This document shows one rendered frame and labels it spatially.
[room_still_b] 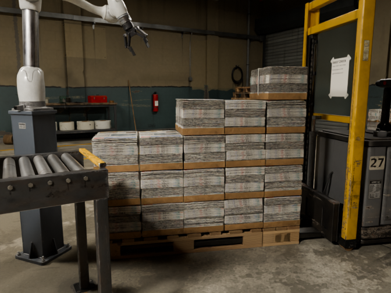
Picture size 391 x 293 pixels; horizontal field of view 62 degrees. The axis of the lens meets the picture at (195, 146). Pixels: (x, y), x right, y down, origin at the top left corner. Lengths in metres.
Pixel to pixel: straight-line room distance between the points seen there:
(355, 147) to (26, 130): 2.14
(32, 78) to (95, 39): 6.74
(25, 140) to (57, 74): 6.47
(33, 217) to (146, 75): 7.28
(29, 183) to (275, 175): 1.63
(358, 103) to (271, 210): 0.94
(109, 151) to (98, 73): 6.84
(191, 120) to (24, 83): 1.06
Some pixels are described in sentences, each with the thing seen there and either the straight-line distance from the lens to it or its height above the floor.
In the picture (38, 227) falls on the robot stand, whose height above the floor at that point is 0.24.
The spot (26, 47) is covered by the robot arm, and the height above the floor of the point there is 1.42.
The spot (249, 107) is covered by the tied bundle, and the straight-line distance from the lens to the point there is 2.25.
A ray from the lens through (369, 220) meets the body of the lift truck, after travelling 2.70.
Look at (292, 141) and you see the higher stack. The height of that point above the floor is 0.77.
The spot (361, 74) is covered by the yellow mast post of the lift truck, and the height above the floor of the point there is 1.23.
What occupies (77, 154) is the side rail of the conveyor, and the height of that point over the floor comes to 0.78.
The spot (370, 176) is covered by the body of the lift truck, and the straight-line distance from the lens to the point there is 2.59.
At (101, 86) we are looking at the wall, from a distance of 8.91.
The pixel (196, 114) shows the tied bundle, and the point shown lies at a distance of 2.16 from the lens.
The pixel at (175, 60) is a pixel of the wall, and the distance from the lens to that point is 9.71.
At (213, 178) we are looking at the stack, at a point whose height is 0.53.
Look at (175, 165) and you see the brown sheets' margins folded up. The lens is 2.18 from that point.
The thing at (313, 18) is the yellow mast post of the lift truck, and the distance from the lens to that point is 3.12.
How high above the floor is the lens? 1.10
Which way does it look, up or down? 9 degrees down
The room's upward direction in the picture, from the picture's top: straight up
